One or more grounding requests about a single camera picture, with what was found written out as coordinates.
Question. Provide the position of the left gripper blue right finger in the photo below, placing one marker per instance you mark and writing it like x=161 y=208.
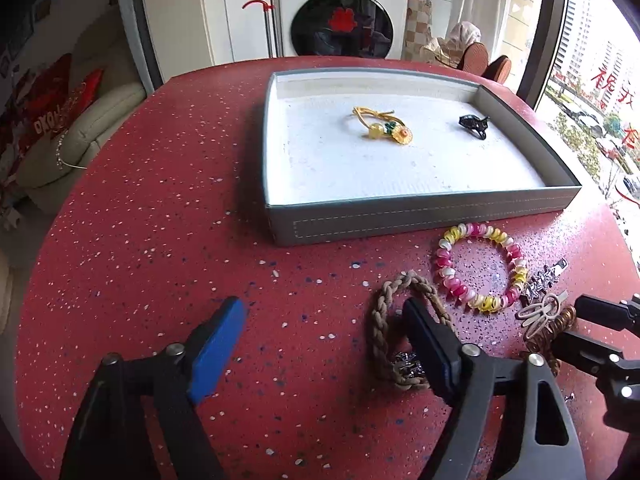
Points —
x=436 y=347

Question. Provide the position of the white washing machine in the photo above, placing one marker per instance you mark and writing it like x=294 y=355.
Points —
x=357 y=28

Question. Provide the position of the right brown slipper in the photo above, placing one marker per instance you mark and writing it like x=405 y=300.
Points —
x=499 y=70

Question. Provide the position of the brown slipper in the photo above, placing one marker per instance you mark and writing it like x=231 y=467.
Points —
x=474 y=60
x=499 y=70

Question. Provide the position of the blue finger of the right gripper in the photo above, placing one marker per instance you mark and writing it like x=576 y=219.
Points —
x=622 y=316
x=584 y=353

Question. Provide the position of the left brown slipper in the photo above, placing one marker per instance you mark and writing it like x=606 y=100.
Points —
x=474 y=60

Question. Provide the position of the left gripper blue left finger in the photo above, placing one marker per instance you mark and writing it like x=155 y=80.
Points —
x=209 y=348

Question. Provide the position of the cream sofa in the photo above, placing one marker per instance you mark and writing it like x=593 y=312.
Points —
x=51 y=167

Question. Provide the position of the silver rhinestone hair clip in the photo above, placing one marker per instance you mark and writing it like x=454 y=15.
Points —
x=541 y=282

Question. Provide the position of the pink cloth on rack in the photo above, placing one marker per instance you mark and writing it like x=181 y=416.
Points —
x=448 y=51

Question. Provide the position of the grey jewelry tray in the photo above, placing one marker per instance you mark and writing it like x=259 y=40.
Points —
x=358 y=152

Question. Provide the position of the black hair claw clip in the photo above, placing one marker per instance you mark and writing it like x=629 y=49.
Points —
x=478 y=126

